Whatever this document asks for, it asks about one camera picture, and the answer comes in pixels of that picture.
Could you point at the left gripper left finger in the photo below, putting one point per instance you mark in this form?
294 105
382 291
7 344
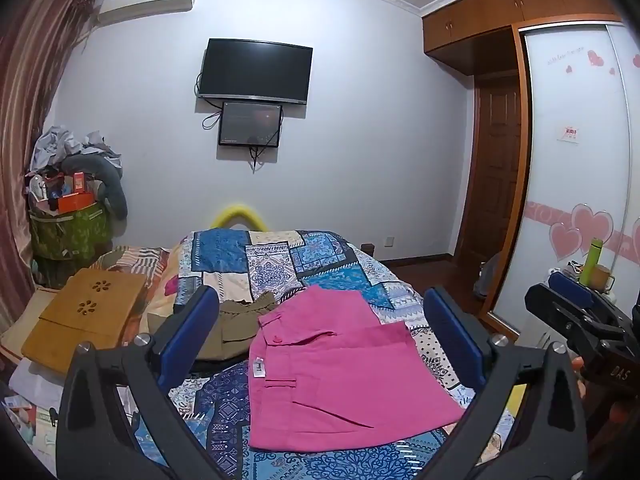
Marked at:
94 439

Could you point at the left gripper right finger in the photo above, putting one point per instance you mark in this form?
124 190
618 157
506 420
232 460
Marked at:
548 439

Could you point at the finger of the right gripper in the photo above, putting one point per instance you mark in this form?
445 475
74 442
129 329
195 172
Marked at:
570 289

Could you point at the pink pants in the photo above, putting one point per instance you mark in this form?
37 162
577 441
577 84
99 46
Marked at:
324 374

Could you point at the green thermos bottle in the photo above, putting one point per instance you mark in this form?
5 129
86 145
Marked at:
593 256

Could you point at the wooden lap desk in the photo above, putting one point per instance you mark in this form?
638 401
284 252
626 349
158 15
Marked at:
93 306

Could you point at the brown wooden door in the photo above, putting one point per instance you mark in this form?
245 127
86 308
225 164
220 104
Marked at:
493 172

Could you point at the olive green pants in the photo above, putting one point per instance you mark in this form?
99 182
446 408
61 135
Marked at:
235 328

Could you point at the green laundry basket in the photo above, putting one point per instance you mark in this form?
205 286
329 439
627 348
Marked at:
66 243

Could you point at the blue patchwork quilt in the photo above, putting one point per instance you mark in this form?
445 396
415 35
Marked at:
241 266

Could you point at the orange box in basket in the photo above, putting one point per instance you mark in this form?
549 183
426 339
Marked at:
75 201

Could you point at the yellow hoop behind bed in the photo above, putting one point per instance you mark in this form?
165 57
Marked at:
239 212

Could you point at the grey pillow on basket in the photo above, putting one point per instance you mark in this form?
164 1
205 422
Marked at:
110 190

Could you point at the wooden wardrobe with sliding doors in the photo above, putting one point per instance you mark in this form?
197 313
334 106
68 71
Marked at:
578 176

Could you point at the striped maroon curtain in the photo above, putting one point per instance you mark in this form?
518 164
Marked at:
37 38

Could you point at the small wall monitor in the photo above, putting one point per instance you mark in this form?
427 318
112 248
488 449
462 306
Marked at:
250 125

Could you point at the large wall television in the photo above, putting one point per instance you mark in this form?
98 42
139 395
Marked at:
255 70

